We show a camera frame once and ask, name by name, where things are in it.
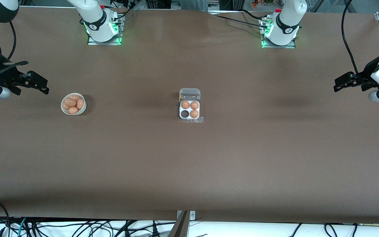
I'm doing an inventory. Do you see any clear plastic four-egg carton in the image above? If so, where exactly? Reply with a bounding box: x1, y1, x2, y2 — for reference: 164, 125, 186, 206
179, 88, 204, 124

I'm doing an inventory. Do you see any white round bowl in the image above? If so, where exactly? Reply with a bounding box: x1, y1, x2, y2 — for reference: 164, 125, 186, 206
61, 93, 87, 116

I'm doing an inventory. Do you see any person in grey clothes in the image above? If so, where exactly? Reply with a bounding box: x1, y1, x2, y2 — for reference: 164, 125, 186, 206
179, 0, 209, 12

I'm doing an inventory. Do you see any brown table cover sheet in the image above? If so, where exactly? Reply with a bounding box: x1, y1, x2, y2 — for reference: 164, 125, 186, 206
0, 6, 379, 224

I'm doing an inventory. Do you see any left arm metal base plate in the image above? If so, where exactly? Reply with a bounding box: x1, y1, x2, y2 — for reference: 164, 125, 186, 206
261, 18, 297, 49

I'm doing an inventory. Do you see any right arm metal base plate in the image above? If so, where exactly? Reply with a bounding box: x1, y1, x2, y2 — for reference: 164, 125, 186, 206
88, 15, 123, 46

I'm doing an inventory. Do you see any black base cable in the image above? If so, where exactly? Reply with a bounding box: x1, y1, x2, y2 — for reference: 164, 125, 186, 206
111, 0, 139, 21
240, 9, 267, 22
214, 15, 269, 30

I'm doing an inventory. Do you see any teal cable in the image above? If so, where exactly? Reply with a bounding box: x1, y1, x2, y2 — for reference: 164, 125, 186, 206
17, 217, 29, 237

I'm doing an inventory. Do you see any dark camera support bar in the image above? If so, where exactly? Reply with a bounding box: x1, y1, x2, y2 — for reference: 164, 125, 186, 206
167, 211, 190, 237

